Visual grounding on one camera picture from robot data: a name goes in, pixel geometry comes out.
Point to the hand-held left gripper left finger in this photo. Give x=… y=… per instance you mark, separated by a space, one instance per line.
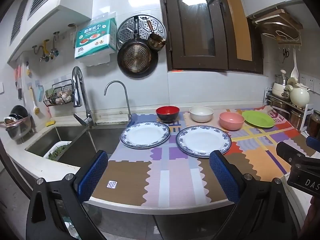
x=92 y=177

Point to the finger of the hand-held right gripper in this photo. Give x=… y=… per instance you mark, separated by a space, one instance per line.
x=313 y=142
x=287 y=151

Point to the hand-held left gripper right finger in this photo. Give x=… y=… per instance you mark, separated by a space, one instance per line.
x=223 y=177

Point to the green plate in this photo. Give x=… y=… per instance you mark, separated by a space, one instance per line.
x=258 y=119

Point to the white bowl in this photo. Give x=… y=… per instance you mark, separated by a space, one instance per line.
x=201 y=116

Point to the red bowl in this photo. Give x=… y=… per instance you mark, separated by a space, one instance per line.
x=168 y=116

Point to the dark glass jar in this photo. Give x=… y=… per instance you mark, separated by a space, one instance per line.
x=314 y=126

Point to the small square sticker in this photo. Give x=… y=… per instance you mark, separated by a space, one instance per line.
x=111 y=184

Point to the white pot rack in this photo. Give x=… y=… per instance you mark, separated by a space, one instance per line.
x=308 y=115

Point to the steel pot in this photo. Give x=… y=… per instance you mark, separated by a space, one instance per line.
x=296 y=118
x=278 y=108

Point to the leafy greens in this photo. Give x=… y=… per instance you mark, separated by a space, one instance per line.
x=60 y=152

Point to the stainless steel sink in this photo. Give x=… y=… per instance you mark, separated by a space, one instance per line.
x=75 y=140

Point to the blue-rimmed white plate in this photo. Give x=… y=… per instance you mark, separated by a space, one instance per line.
x=200 y=141
x=145 y=135

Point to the colourful patchwork table mat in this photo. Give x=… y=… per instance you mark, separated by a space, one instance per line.
x=175 y=180

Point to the white plastic basin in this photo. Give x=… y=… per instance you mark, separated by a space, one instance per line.
x=53 y=147

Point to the white kettle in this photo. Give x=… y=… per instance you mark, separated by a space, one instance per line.
x=298 y=95

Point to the pink bowl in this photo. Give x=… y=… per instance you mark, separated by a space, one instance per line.
x=231 y=123

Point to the white pot with lid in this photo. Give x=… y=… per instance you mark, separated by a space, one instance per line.
x=278 y=87

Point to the yellow sponge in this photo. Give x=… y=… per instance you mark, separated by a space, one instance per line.
x=50 y=123

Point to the white ladle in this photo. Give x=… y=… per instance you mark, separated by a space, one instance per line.
x=294 y=71

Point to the thin gooseneck faucet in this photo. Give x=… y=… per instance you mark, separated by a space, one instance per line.
x=126 y=100

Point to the large chrome kitchen faucet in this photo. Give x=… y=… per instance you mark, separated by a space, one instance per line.
x=77 y=92

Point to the metal dish drainer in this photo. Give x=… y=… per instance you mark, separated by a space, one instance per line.
x=17 y=130

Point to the yellow dish brush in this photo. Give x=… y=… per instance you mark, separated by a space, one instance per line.
x=36 y=108

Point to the black scissors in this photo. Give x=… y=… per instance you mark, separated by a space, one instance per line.
x=286 y=54

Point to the blue hanging cloth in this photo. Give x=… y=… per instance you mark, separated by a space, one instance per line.
x=40 y=93

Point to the red hanging utensils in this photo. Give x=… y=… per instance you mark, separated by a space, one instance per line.
x=18 y=80

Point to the cutting board rack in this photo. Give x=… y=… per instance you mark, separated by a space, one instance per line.
x=277 y=23

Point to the black frying pan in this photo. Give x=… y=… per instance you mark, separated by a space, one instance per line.
x=136 y=57

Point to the orange cardboard panel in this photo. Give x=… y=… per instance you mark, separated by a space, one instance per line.
x=237 y=30

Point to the paper towel pack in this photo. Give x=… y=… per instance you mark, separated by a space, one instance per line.
x=95 y=40

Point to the small copper pot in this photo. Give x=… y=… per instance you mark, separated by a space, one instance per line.
x=156 y=43

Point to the perforated metal steamer tray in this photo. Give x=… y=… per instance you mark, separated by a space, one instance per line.
x=125 y=32

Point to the wall power outlets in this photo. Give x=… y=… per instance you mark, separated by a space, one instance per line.
x=311 y=82

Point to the chrome wall tap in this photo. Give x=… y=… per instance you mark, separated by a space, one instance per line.
x=53 y=51

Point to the dark brown window frame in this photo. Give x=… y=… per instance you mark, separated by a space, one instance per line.
x=197 y=17

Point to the white wall cabinet with vents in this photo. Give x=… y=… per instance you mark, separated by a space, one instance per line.
x=50 y=10

